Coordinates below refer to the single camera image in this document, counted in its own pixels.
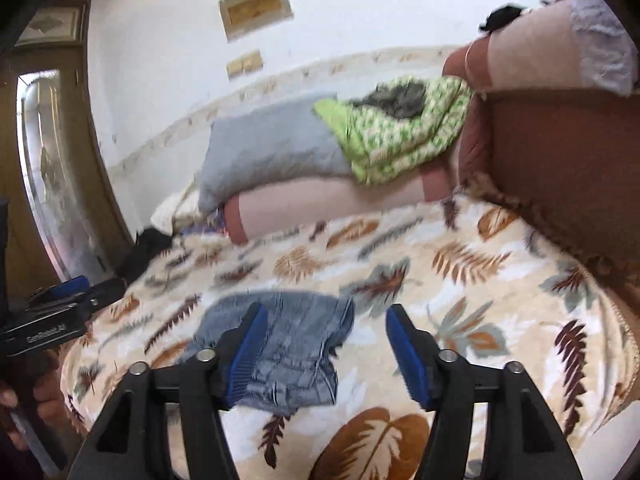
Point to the grey quilted pillow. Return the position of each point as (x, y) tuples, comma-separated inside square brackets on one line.
[(270, 150)]

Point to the leaf print blanket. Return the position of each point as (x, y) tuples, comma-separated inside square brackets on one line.
[(450, 285)]

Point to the dark olive cloth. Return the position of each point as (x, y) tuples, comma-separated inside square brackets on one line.
[(395, 97)]

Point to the pink and brown sofa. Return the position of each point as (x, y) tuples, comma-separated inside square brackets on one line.
[(550, 160)]

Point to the purple colourful packet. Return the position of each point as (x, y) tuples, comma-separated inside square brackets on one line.
[(215, 222)]

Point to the cream patterned pillow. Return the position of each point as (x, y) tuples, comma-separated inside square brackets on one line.
[(170, 212)]

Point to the white lace cloth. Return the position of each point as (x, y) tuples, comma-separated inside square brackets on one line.
[(600, 40)]

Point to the framed wall plaque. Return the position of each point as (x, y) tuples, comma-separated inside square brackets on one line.
[(255, 7)]

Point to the green patterned blanket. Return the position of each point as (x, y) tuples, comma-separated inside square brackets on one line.
[(400, 147)]

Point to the small black item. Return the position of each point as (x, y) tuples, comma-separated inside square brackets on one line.
[(500, 16)]

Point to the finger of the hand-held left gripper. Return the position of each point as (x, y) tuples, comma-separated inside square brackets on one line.
[(67, 287), (105, 295)]

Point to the wooden door with glass panel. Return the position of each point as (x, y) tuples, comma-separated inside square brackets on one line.
[(30, 135)]

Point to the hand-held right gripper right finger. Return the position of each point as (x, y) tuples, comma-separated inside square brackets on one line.
[(407, 355)]

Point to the person's left hand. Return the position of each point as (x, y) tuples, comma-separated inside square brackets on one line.
[(47, 395)]

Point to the blue denim pants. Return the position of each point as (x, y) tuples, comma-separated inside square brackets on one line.
[(300, 340)]

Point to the beige light switch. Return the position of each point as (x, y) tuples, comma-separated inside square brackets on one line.
[(236, 68), (253, 60)]

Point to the black cloth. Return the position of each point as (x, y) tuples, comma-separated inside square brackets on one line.
[(142, 255)]

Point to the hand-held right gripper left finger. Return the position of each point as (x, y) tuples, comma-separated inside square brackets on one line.
[(247, 355)]

